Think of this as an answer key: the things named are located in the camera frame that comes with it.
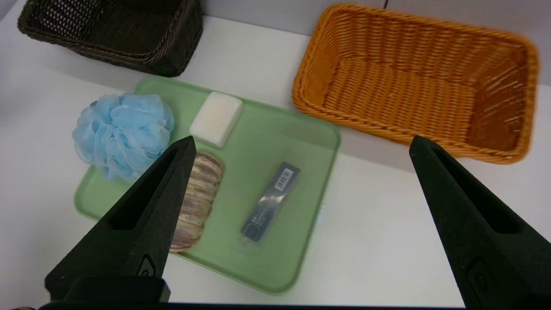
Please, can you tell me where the white soap bar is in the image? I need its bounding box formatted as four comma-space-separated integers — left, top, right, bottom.
189, 91, 244, 149

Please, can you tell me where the dark brown wicker basket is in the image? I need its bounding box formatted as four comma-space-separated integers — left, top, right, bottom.
17, 0, 204, 78

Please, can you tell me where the light green plastic tray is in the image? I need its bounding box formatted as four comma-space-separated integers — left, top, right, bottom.
73, 76, 341, 295

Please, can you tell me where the blue mesh bath loofah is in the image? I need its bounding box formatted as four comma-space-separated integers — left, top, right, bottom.
72, 93, 175, 182

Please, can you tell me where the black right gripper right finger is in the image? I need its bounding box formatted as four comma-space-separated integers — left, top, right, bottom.
409, 135, 551, 309

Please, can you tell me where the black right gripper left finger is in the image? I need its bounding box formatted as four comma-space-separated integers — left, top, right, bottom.
44, 136, 197, 301

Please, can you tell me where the orange wicker basket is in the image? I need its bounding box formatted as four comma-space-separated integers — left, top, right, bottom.
292, 3, 539, 165

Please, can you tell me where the black item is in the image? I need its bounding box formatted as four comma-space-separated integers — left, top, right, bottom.
240, 162, 301, 244

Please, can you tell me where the striped brown bread roll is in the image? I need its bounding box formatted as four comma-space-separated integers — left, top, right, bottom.
169, 152, 225, 253

